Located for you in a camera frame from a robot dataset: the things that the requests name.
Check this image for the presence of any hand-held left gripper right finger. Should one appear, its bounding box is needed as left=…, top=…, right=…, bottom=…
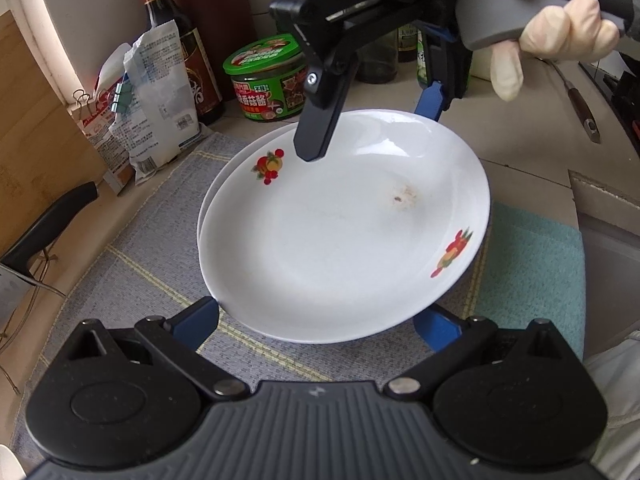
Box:
left=384, top=305, right=571, bottom=402

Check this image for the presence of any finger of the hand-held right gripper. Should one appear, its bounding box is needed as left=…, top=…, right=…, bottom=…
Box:
left=269, top=0, right=402, bottom=163
left=414, top=25, right=472, bottom=122

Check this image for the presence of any person's right hand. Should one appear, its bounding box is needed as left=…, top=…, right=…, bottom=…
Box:
left=487, top=0, right=623, bottom=102

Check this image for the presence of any clear bottle with red cap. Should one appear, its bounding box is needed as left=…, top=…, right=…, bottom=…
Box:
left=354, top=35, right=401, bottom=85

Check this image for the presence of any stained white fruit-print plate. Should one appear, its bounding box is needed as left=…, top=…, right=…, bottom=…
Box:
left=199, top=109, right=492, bottom=345

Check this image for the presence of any metal wire rack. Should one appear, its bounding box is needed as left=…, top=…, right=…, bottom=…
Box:
left=0, top=255, right=66, bottom=391

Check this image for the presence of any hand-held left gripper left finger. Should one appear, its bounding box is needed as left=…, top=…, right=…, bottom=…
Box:
left=67, top=296, right=251, bottom=402

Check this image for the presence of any dark red knife block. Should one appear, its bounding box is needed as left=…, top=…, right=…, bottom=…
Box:
left=160, top=0, right=258, bottom=106

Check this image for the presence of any red and white seasoning bag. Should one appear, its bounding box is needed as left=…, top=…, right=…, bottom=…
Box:
left=70, top=42, right=136, bottom=196

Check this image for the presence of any green lid sauce jar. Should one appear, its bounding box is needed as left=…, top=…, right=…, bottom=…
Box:
left=222, top=34, right=307, bottom=123

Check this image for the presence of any white plastic box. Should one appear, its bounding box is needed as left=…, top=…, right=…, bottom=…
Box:
left=470, top=50, right=496, bottom=81

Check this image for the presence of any wooden cutting board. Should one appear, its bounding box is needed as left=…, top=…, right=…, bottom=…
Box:
left=0, top=10, right=108, bottom=256

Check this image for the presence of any green binder clip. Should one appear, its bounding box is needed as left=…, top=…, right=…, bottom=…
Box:
left=111, top=82, right=138, bottom=111

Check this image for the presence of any person's white jacket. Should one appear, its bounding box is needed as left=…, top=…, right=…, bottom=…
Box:
left=582, top=330, right=640, bottom=480

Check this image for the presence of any grey and teal printed mat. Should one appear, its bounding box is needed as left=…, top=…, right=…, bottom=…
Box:
left=10, top=130, right=586, bottom=461

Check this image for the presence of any cleaver with black handle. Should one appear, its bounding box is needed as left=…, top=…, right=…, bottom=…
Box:
left=0, top=182, right=99, bottom=321

